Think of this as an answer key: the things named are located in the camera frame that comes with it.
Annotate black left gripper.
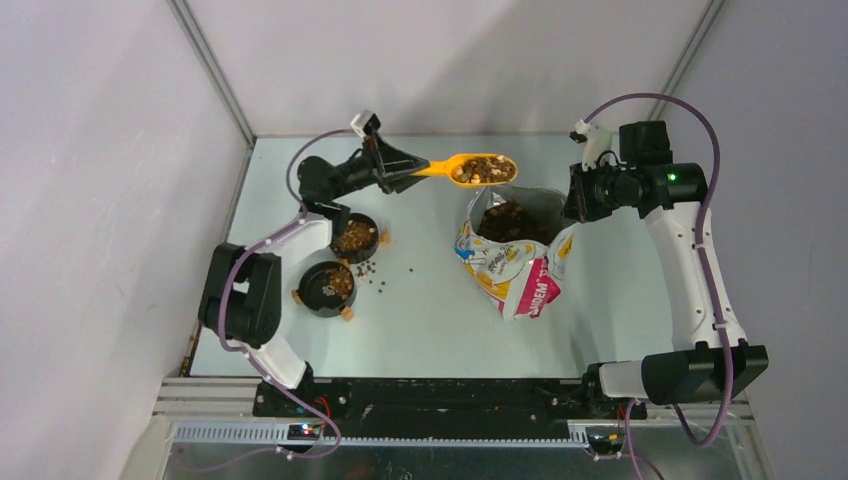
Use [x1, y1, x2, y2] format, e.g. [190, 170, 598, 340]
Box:
[329, 132, 432, 202]

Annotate yellow plastic food scoop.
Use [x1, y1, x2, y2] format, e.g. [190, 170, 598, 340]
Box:
[413, 153, 518, 188]

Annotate cat food bag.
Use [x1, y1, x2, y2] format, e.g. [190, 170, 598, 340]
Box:
[453, 185, 578, 321]

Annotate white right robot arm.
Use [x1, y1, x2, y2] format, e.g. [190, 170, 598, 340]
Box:
[563, 121, 769, 418]

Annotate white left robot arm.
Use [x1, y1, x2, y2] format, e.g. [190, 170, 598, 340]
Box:
[198, 133, 430, 417]

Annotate black bowl wooden feet far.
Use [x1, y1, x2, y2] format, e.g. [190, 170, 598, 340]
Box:
[330, 213, 390, 264]

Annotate black bowl wooden feet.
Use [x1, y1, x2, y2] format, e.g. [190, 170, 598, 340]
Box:
[291, 261, 357, 322]
[330, 213, 390, 264]

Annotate black bowl wooden feet near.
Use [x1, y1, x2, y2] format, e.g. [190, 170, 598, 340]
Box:
[291, 261, 357, 322]

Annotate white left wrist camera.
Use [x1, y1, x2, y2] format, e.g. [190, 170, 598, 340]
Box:
[350, 110, 381, 138]

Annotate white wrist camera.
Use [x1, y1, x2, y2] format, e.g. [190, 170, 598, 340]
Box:
[569, 120, 614, 171]
[350, 110, 381, 138]

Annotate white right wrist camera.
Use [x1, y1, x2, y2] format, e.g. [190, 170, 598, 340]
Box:
[569, 120, 614, 171]

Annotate aluminium frame post right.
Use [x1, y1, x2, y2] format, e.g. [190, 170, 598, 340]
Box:
[660, 0, 727, 96]

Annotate aluminium frame post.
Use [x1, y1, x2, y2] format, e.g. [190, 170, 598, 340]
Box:
[166, 0, 257, 148]
[660, 0, 727, 96]

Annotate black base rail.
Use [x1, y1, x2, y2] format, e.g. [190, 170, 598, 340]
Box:
[296, 377, 628, 439]

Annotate aluminium frame post left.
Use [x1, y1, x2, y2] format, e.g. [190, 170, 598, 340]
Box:
[166, 0, 257, 148]

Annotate white slotted cable duct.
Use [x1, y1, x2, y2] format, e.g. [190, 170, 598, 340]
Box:
[172, 422, 589, 448]

